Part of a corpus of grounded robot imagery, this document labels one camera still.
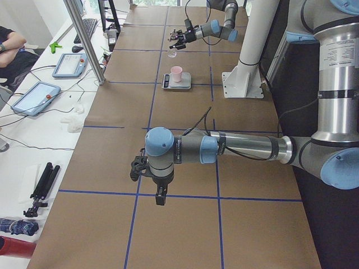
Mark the pink plastic cup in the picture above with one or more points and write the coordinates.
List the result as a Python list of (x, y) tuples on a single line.
[(176, 72)]

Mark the black keyboard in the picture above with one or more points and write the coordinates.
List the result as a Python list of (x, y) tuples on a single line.
[(90, 26)]

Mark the black computer mouse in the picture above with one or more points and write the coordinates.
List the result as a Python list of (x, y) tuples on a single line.
[(76, 48)]

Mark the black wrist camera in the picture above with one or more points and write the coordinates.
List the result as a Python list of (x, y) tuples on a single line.
[(139, 167), (188, 25)]

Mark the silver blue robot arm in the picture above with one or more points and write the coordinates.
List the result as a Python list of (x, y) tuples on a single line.
[(331, 153), (209, 28)]

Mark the silver digital kitchen scale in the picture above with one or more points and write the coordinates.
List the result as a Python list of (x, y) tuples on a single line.
[(169, 84)]

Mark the brown paper table cover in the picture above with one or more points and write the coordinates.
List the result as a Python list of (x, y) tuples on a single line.
[(236, 213)]

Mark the black folded tripod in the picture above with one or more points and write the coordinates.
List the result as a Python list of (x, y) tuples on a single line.
[(42, 189)]

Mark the near blue teach pendant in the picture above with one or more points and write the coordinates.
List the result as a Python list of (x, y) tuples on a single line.
[(36, 99)]

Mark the aluminium frame post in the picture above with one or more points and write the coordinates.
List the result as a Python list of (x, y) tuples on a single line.
[(86, 42)]

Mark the far blue teach pendant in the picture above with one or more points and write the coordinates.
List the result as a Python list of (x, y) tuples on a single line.
[(70, 65)]

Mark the green plastic clamp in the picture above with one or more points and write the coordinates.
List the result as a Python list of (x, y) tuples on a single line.
[(53, 46)]

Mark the seated person dark shirt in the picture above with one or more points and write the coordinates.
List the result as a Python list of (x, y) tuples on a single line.
[(16, 62)]

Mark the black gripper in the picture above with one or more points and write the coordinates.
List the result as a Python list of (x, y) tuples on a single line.
[(189, 36), (161, 181)]

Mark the red bottle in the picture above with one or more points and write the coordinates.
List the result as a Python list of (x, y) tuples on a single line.
[(16, 248)]

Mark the white crumpled tissue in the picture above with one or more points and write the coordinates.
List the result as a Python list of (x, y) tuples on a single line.
[(75, 121)]

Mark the blue folded umbrella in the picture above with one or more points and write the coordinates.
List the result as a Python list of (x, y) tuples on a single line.
[(19, 227)]

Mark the glass sauce bottle metal spout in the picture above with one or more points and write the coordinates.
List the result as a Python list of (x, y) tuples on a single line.
[(174, 35)]

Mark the blue teach pendant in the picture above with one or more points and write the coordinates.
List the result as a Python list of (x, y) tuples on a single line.
[(36, 99), (70, 65)]

